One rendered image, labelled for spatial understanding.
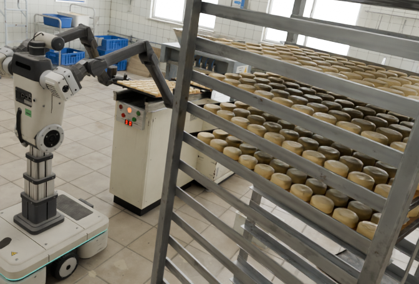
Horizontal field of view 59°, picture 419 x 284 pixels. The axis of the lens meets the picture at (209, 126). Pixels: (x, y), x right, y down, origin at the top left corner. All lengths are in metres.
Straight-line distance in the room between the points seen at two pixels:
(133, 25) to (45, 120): 5.79
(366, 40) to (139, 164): 2.16
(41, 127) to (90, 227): 0.69
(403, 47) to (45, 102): 1.64
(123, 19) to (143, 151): 5.44
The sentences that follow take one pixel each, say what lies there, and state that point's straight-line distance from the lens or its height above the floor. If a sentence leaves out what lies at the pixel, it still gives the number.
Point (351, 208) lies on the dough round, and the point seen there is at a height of 1.24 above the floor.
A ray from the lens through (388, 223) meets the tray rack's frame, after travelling 0.72.
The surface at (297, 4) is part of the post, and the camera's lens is 1.33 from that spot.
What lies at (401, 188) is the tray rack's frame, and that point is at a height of 1.38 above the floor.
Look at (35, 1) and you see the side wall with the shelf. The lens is 6.95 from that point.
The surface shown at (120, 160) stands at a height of 0.39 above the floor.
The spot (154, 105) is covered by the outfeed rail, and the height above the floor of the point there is 0.88.
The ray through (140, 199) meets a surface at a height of 0.17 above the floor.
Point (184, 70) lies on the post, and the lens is 1.01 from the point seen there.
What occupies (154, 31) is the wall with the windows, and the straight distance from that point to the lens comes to 7.35.
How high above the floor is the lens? 1.62
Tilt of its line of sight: 19 degrees down
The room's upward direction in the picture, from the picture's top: 9 degrees clockwise
